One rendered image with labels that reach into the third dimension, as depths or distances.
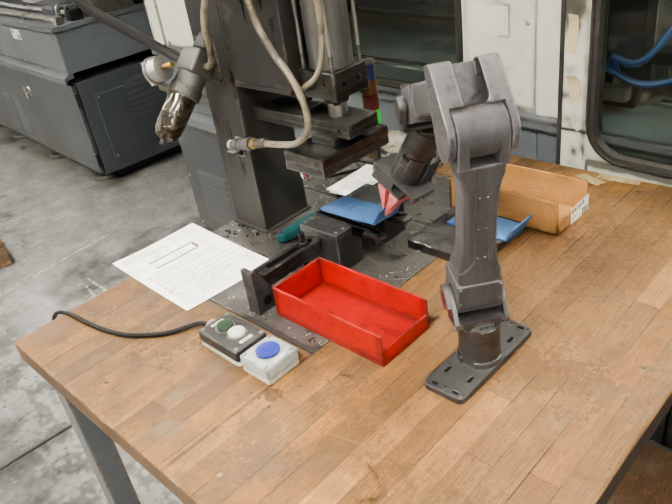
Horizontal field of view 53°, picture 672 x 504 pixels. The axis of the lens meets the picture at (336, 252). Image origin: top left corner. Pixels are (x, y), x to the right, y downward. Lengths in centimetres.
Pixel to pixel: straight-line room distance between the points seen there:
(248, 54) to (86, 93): 303
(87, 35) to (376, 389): 349
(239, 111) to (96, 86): 296
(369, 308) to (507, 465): 40
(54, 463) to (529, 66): 191
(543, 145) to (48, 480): 182
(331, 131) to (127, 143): 326
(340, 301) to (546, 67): 81
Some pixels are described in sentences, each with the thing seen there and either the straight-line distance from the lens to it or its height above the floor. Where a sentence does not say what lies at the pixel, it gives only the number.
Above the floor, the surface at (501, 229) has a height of 92.
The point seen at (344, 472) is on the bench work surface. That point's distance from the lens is 93.
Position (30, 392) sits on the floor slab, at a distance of 285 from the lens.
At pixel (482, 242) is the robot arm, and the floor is 112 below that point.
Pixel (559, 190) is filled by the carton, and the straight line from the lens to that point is 147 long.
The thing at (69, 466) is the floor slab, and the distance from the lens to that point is 246.
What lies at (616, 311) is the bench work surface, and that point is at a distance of 118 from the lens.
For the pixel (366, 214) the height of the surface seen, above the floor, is 100.
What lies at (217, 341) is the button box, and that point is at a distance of 114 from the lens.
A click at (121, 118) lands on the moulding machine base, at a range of 438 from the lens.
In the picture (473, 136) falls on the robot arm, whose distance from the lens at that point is 82.
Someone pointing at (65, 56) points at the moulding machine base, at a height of 81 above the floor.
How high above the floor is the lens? 160
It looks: 31 degrees down
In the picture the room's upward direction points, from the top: 9 degrees counter-clockwise
